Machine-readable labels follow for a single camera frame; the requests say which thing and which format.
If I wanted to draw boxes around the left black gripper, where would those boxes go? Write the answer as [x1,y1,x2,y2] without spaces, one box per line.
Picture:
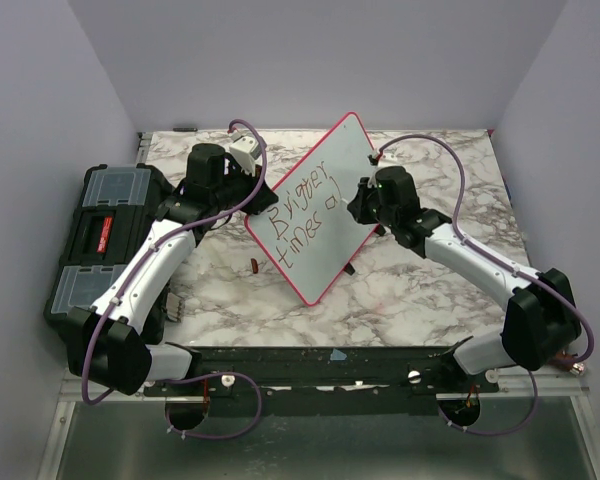
[213,160,278,216]

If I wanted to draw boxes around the pink framed whiteboard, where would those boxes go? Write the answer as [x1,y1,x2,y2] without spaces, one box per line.
[245,112,374,306]

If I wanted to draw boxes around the red marker cap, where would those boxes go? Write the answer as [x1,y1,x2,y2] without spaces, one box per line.
[250,258,259,274]

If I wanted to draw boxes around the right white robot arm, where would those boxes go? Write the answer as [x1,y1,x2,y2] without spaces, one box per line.
[347,166,582,392]

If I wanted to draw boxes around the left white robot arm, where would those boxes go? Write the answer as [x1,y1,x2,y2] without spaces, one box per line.
[65,136,277,404]

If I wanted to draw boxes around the black whiteboard stand clip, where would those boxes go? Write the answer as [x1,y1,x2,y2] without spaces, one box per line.
[344,263,356,275]

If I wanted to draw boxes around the black plastic toolbox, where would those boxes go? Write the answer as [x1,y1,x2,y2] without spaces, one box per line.
[44,164,173,337]

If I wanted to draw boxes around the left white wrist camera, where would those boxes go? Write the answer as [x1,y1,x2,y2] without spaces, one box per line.
[228,131,261,176]

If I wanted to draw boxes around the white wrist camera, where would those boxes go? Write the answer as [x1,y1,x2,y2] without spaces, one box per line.
[367,152,399,170]
[228,131,261,176]

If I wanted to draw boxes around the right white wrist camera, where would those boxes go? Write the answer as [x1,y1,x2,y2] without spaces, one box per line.
[367,152,399,170]

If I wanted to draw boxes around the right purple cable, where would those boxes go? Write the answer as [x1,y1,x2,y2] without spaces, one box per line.
[379,134,597,435]

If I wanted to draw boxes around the black mounting rail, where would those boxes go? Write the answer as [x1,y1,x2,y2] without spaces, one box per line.
[144,346,499,417]

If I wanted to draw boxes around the brown cable connector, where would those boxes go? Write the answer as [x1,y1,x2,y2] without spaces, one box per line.
[552,352,586,376]

